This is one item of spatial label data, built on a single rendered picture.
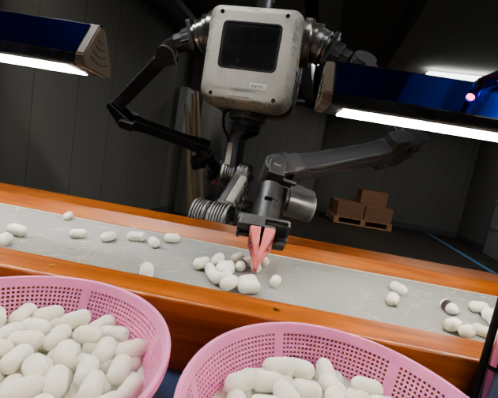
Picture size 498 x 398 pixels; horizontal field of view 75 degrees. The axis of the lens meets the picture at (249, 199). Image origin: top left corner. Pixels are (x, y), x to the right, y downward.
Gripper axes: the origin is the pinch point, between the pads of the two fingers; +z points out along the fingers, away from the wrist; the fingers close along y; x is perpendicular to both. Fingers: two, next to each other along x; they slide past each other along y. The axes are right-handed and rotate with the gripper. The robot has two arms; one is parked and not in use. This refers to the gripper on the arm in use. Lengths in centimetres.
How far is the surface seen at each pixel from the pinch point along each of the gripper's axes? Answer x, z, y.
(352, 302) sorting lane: -0.5, 3.4, 17.0
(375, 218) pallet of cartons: 417, -401, 209
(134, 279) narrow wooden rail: -10.4, 11.6, -15.5
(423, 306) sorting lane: 2.7, -0.5, 31.0
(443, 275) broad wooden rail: 11.9, -14.5, 42.5
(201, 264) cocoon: -0.9, 2.2, -9.3
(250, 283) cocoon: -5.1, 6.1, -0.2
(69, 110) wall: 99, -160, -163
